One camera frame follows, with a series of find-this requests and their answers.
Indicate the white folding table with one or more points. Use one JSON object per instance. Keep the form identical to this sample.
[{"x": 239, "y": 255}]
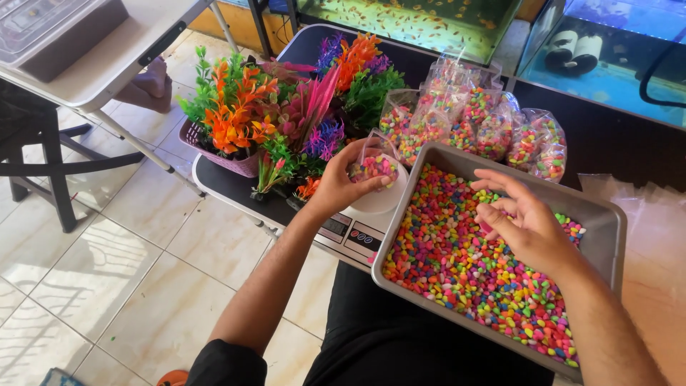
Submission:
[{"x": 112, "y": 59}]

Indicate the bunch of colourful artificial plants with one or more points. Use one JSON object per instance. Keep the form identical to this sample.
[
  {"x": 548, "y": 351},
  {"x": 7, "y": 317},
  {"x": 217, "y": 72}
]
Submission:
[{"x": 289, "y": 107}]

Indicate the black table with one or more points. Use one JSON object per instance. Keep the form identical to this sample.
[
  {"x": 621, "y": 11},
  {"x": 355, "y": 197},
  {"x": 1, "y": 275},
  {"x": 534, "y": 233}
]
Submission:
[{"x": 605, "y": 139}]

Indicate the pink plastic basket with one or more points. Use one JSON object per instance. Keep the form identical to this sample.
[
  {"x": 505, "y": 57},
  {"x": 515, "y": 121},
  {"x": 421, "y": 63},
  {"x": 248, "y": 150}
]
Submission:
[{"x": 236, "y": 162}]

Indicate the person's right hand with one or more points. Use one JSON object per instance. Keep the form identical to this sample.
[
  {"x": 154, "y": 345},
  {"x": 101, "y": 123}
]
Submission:
[{"x": 536, "y": 230}]

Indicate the small pink scoop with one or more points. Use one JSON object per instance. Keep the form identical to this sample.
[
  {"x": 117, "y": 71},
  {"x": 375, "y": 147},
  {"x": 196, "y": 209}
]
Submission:
[{"x": 485, "y": 229}]

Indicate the black plastic chair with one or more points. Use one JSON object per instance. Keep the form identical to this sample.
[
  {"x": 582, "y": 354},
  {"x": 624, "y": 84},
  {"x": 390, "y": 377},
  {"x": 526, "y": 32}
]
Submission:
[{"x": 48, "y": 150}]

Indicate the green aquarium with orange fish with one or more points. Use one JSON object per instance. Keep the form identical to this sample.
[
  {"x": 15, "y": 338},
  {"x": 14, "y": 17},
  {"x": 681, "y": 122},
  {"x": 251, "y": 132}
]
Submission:
[{"x": 418, "y": 24}]

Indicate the person's black clothing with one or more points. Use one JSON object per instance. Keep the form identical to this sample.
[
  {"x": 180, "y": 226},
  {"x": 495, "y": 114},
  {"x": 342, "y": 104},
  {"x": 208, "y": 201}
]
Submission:
[{"x": 407, "y": 332}]

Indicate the blue aquarium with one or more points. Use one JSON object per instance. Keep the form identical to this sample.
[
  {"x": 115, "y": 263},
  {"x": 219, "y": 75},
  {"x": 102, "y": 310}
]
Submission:
[{"x": 616, "y": 64}]

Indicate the heap of loose colourful pebbles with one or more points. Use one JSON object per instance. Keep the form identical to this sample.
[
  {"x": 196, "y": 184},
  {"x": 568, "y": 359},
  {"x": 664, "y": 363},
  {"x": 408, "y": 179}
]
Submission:
[{"x": 466, "y": 273}]

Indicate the pile of filled pebble bags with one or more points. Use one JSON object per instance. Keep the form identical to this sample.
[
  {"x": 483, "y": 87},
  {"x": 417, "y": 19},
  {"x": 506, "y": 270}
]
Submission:
[{"x": 477, "y": 123}]

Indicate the stack of empty clear bags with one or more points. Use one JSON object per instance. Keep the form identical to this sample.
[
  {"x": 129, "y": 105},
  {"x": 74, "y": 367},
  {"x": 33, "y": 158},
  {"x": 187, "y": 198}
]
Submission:
[{"x": 654, "y": 257}]

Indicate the person's left hand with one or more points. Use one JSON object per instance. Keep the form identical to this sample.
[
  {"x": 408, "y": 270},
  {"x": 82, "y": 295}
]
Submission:
[{"x": 332, "y": 185}]

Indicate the clear half-filled pebble bag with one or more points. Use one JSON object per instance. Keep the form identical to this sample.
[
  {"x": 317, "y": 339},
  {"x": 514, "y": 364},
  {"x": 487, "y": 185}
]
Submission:
[{"x": 374, "y": 167}]

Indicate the orange object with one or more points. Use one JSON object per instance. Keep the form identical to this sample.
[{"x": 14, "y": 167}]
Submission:
[{"x": 173, "y": 378}]

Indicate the blue object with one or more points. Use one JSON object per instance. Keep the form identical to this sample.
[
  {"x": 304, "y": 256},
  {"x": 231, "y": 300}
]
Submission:
[{"x": 60, "y": 377}]

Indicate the clear-lidded plastic container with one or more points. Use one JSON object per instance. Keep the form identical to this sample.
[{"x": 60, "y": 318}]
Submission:
[{"x": 48, "y": 32}]

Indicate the grey metal tray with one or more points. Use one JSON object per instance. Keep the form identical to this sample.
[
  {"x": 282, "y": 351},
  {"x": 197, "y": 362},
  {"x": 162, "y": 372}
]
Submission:
[{"x": 600, "y": 225}]

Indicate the white digital scale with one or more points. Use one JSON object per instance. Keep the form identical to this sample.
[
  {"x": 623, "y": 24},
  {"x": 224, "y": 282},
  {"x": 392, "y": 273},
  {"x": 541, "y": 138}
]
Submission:
[{"x": 353, "y": 230}]

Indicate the black and white aquarium filter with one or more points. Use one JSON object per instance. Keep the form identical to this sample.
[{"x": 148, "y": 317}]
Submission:
[{"x": 574, "y": 52}]

